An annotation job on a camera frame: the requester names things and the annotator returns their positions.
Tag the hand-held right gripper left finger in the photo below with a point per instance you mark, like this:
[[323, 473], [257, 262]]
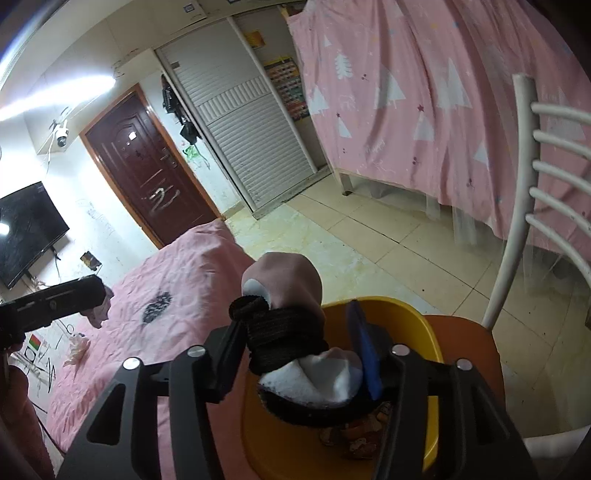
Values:
[[217, 369]]

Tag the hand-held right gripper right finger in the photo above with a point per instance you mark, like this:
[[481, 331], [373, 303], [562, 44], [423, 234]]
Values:
[[367, 355]]

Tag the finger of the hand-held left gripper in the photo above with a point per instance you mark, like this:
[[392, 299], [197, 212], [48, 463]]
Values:
[[69, 297]]

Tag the lavender pink sock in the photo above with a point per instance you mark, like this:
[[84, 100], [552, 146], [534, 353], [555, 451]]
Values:
[[99, 316]]

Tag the yellow plastic basin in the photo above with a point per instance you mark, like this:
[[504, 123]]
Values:
[[406, 332]]

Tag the black white pink sock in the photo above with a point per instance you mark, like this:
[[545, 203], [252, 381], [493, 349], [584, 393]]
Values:
[[281, 332]]

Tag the person's left forearm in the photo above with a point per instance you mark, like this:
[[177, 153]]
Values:
[[23, 415]]

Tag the black television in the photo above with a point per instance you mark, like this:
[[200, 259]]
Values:
[[27, 230]]

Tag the brown patterned cloth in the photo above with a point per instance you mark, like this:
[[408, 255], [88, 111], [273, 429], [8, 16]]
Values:
[[355, 434]]

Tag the white metal chair orange seat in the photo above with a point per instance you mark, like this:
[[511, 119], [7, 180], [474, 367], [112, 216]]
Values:
[[466, 350]]

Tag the pink bed sheet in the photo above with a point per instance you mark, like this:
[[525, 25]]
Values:
[[175, 277]]

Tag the brown door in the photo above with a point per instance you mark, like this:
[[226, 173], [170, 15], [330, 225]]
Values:
[[143, 170]]

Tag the white sheer net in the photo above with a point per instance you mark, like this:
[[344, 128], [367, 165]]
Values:
[[461, 217]]

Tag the green plastic bag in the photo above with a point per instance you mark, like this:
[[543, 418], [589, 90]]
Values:
[[190, 152]]

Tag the ceiling light tube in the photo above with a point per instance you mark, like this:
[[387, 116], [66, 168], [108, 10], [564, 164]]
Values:
[[60, 99]]

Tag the black hanging bag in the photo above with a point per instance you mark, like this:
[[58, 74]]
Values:
[[189, 131], [168, 94]]

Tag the white louvered wardrobe door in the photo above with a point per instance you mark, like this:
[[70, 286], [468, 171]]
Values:
[[244, 120]]

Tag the pink tree print curtain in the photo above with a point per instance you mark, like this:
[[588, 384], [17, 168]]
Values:
[[415, 92]]

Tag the yellow sticker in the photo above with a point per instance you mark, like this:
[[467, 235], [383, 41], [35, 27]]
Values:
[[255, 38]]

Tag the white security camera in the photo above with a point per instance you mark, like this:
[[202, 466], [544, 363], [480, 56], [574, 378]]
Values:
[[60, 136]]

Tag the wooden bed frame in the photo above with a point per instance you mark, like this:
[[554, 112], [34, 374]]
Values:
[[345, 182]]

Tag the colourful wall poster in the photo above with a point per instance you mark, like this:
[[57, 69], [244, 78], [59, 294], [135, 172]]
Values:
[[286, 87]]

